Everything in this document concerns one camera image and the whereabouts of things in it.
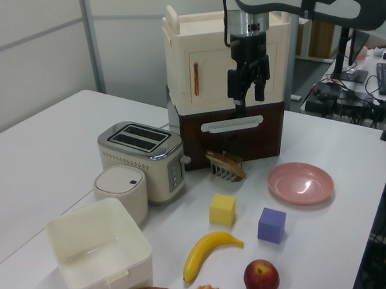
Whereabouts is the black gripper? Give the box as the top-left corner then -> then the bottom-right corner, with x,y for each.
225,31 -> 273,119

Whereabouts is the pink plastic plate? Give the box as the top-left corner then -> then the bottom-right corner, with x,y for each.
266,161 -> 336,207

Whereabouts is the yellow foam cube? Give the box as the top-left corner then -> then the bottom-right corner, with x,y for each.
208,193 -> 237,226

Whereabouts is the purple foam cube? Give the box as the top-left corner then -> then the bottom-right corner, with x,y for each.
257,206 -> 287,244

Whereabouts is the cream plastic cabinet box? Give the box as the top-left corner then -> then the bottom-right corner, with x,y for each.
156,5 -> 292,121

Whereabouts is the dark brown drawer box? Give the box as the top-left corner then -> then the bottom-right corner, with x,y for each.
161,84 -> 286,176

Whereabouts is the wooden shelf furniture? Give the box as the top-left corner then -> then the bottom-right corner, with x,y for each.
294,17 -> 342,64

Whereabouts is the brown bread slice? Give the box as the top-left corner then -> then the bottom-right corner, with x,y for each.
204,149 -> 249,179

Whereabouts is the black monitor stand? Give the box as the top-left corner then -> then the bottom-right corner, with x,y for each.
328,25 -> 371,84

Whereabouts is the metal toast rack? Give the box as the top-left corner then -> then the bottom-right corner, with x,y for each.
208,150 -> 244,184

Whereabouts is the dark monitor screen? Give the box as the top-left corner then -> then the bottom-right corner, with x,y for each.
348,29 -> 370,67

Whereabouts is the cream and chrome toaster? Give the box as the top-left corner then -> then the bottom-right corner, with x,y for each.
94,120 -> 193,207

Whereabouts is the small cream lidded bin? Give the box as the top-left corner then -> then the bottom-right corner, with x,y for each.
91,164 -> 152,228

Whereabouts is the yellow banana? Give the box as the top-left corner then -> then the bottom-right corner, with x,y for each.
182,229 -> 245,286

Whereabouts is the red apple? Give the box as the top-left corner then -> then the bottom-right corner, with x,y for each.
242,258 -> 281,289

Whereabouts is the open cream plastic box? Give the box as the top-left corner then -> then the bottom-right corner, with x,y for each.
42,194 -> 156,289

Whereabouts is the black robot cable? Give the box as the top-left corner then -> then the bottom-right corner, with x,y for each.
218,0 -> 236,48

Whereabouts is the black electronics with cables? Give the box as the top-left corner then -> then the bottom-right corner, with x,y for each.
304,80 -> 386,127

